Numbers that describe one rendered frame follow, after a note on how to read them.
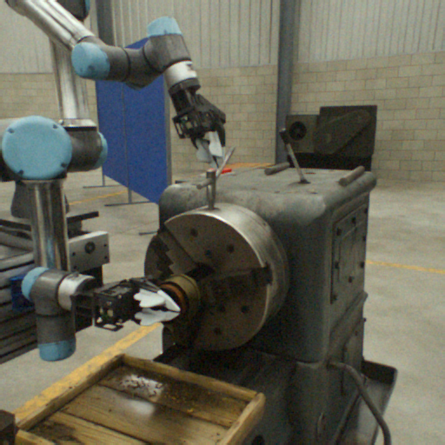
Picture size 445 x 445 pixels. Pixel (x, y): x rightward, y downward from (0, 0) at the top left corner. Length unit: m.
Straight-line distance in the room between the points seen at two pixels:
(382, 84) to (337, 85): 0.89
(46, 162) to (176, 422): 0.54
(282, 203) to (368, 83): 9.94
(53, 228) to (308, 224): 0.57
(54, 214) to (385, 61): 10.12
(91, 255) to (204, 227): 0.44
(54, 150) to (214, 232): 0.35
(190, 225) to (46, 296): 0.33
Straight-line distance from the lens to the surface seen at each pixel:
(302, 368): 1.23
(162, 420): 1.00
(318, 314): 1.18
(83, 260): 1.36
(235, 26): 12.17
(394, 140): 10.93
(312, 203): 1.12
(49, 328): 1.11
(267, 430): 1.17
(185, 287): 0.96
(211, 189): 1.05
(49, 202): 1.16
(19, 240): 1.49
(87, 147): 1.50
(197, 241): 1.05
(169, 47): 1.20
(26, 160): 0.98
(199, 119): 1.13
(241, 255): 1.01
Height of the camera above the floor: 1.45
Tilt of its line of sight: 13 degrees down
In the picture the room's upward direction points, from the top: straight up
